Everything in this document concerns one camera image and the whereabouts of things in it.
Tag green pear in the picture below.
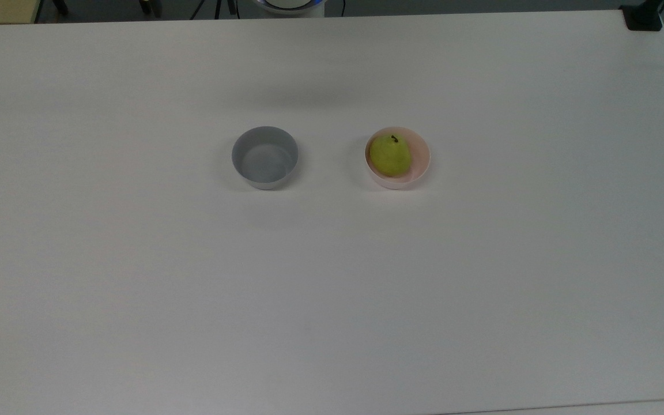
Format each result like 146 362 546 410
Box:
369 134 413 178

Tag grey bowl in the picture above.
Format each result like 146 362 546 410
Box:
231 126 300 191

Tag pink bowl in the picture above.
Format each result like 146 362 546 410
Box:
364 126 432 190

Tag black tripod legs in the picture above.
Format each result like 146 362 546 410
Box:
190 0 237 20

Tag black table clamp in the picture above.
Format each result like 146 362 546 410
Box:
620 0 664 32

